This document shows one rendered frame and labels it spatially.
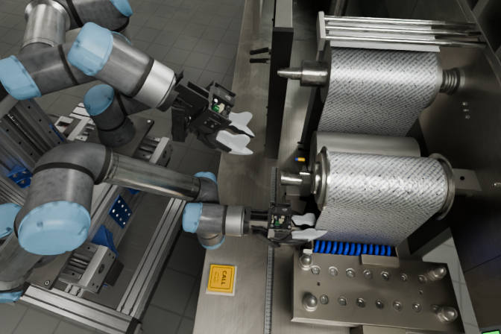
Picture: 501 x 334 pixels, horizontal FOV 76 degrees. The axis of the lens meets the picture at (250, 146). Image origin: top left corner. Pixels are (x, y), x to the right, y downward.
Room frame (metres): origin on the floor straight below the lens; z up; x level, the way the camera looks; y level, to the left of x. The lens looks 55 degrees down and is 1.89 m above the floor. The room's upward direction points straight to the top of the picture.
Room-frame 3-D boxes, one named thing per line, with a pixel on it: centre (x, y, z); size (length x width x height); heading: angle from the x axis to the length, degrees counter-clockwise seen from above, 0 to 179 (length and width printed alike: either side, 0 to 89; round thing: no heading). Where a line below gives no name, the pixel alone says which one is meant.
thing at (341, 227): (0.29, -0.28, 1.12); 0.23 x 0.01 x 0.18; 85
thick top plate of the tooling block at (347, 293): (0.17, -0.31, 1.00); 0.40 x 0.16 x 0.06; 85
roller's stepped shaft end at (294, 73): (0.62, -0.10, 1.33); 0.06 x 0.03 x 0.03; 85
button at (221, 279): (0.22, 0.08, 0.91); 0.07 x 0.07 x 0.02; 85
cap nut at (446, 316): (0.11, -0.46, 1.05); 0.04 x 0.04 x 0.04
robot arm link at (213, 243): (0.34, 0.12, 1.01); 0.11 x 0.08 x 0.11; 11
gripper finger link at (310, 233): (0.29, -0.15, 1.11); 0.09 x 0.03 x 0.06; 84
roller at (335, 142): (0.47, -0.29, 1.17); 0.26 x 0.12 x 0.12; 85
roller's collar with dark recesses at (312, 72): (0.61, -0.16, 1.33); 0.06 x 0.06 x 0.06; 85
